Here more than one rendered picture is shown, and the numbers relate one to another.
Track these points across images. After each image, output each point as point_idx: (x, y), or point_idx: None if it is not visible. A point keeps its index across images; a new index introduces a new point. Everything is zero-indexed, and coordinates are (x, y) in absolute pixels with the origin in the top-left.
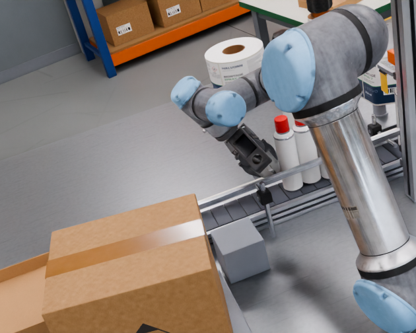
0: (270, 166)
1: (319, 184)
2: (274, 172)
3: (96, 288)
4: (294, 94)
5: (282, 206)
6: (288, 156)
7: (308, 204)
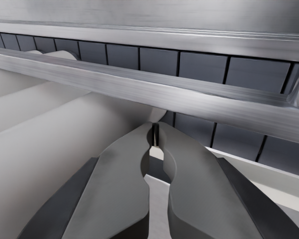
0: (148, 163)
1: (98, 57)
2: (154, 142)
3: None
4: None
5: (214, 35)
6: (44, 126)
7: (150, 28)
